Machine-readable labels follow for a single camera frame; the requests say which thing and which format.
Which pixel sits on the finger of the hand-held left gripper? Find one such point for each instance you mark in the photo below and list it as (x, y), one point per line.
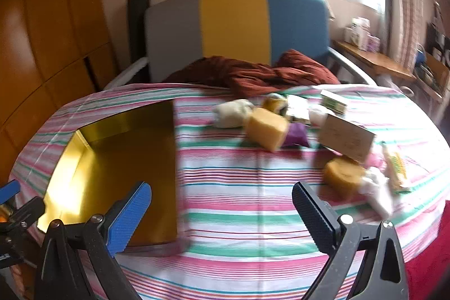
(28, 212)
(8, 190)

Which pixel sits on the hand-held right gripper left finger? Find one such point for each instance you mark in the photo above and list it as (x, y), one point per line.
(130, 215)

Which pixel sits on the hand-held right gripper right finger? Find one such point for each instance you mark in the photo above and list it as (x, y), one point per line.
(313, 212)

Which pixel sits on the yellow round soft roll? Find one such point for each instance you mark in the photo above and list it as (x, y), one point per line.
(342, 177)

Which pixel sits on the gold box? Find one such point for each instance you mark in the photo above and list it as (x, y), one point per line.
(105, 163)

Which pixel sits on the purple snack packet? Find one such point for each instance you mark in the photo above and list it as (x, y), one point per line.
(297, 134)

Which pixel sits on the beige cardboard box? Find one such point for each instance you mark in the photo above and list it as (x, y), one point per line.
(346, 138)

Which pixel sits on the pink tissue pack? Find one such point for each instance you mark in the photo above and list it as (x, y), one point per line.
(374, 159)

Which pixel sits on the yellow green packet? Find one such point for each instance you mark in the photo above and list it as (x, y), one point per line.
(397, 166)

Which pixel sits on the yellow sponge block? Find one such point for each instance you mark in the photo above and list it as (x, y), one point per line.
(267, 127)

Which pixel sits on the cream green packet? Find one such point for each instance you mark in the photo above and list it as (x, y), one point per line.
(297, 108)

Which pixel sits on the cream green carton box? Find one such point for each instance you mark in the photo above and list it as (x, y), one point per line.
(334, 103)

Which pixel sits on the yellow sock roll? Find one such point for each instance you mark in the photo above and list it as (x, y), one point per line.
(274, 105)

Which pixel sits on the cream soft roll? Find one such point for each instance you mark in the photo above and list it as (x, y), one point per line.
(230, 113)

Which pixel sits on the striped bedsheet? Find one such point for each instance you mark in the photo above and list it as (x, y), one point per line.
(246, 198)

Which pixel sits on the red cloth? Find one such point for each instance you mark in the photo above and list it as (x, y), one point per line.
(429, 250)

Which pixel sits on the brown red blanket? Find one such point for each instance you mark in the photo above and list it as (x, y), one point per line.
(253, 75)

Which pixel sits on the wooden wardrobe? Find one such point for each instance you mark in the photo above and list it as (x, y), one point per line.
(42, 40)

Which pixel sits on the wooden shelf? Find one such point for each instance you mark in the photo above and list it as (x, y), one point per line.
(379, 61)

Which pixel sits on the purple tissue box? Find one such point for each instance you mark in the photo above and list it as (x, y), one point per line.
(373, 43)

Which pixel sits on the small white box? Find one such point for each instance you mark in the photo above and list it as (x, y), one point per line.
(348, 34)

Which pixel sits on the open cardboard box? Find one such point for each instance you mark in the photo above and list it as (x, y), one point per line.
(436, 69)

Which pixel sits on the grey yellow blue headboard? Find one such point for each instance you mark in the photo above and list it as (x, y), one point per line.
(232, 22)

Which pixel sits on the pink checked curtain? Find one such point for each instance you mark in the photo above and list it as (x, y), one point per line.
(404, 4)

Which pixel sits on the grey bed rail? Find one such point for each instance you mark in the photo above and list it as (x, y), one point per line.
(123, 75)
(351, 64)

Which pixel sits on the black post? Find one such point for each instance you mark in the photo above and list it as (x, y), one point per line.
(137, 29)

